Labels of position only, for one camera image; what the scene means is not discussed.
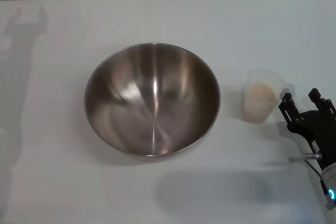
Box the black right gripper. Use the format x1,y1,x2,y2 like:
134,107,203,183
278,88,336,169

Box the white rice grains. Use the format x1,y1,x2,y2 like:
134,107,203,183
244,82,278,124

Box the clear plastic measuring cup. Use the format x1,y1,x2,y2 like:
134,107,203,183
241,68,295,124

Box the stainless steel mixing bowl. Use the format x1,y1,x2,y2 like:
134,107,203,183
83,42,221,163

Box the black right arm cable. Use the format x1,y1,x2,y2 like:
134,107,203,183
288,153,332,209

